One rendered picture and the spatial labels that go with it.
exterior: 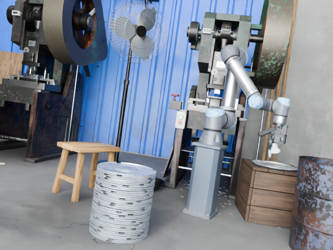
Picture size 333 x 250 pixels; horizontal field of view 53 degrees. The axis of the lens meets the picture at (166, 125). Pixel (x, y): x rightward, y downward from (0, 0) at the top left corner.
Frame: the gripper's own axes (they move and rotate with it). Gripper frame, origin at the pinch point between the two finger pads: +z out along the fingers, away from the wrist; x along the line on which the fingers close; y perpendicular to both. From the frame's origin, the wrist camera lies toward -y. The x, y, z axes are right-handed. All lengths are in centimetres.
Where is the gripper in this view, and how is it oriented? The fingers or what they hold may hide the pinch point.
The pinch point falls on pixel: (269, 155)
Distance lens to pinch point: 210.4
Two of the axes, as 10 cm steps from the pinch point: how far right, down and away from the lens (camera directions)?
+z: -1.6, 9.8, 1.0
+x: 5.2, -0.1, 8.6
